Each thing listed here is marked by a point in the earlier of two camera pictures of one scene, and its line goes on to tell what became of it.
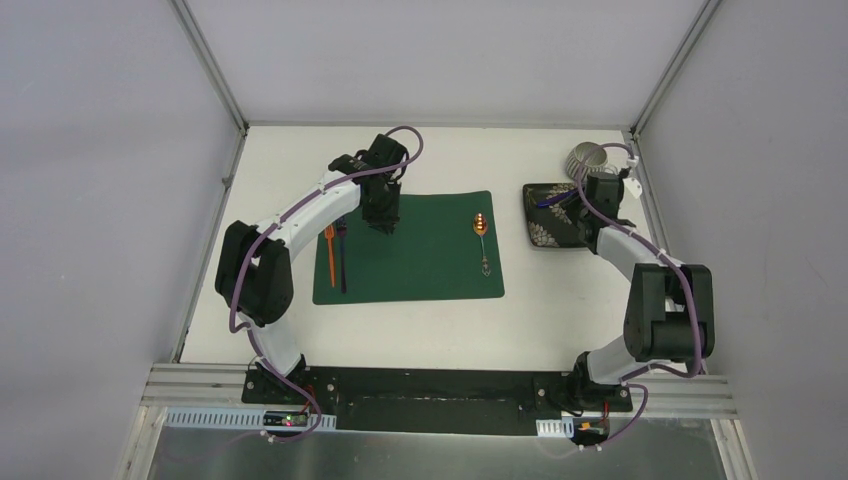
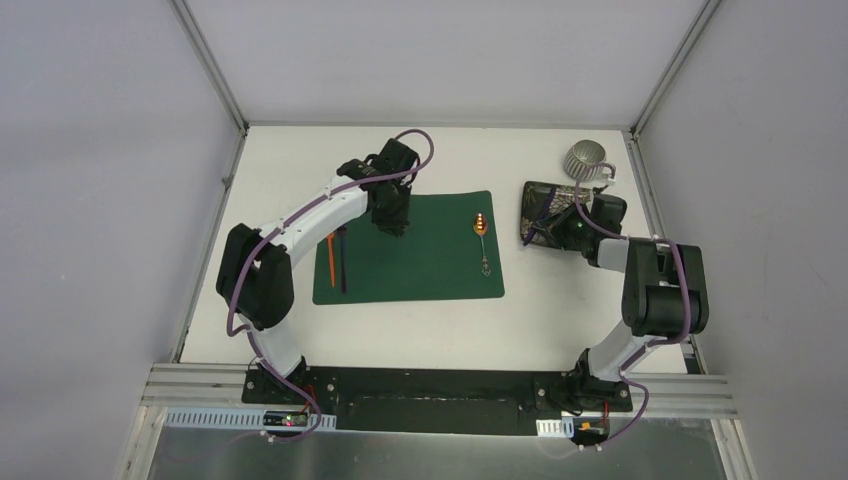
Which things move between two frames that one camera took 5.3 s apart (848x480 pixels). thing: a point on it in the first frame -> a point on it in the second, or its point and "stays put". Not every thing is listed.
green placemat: (433, 255) stays put
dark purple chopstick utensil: (341, 226) stays put
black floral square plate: (551, 214) stays put
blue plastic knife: (549, 202) -> (541, 217)
